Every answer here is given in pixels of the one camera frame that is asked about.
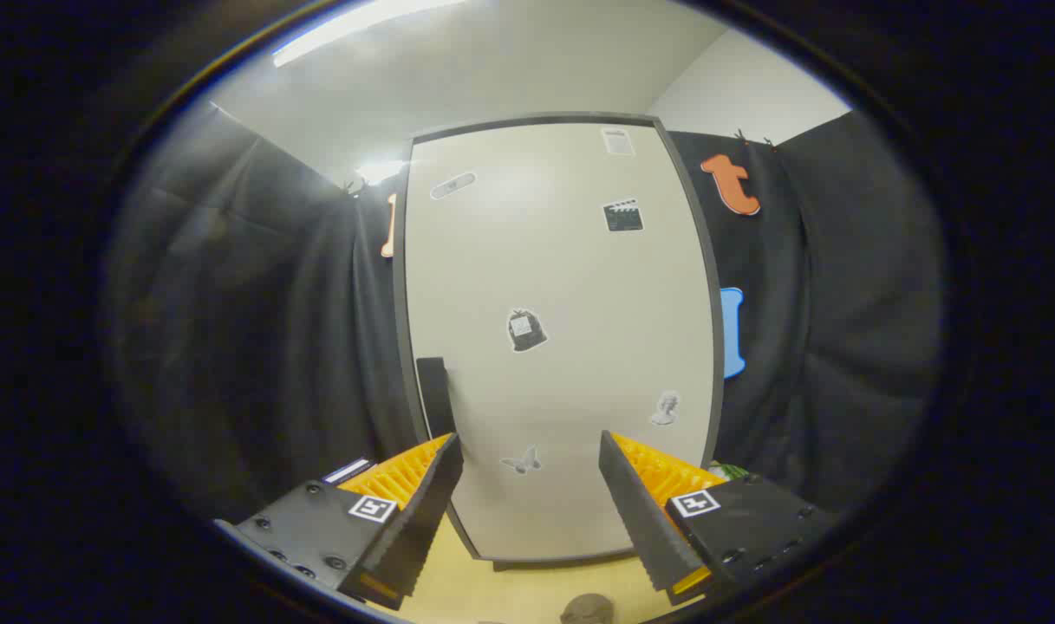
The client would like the black door handle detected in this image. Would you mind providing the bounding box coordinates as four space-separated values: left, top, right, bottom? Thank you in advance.
416 356 457 439

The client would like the grey shoe cabinet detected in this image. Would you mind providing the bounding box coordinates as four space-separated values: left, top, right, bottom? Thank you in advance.
393 111 726 573

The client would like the white shoe cabinet door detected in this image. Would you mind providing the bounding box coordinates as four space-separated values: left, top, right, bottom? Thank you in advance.
403 121 714 560

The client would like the black backdrop cloth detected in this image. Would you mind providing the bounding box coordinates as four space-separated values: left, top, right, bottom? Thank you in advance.
102 100 944 521

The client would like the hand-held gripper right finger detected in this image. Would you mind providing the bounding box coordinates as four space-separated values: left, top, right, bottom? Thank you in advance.
598 430 836 606

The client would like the brown plush shoe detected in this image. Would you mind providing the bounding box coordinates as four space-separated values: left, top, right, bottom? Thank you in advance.
560 593 616 624

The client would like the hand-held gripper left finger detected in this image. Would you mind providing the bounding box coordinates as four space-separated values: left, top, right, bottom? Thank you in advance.
232 432 465 612

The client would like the grey cover book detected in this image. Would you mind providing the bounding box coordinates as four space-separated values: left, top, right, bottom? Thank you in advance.
323 458 376 484

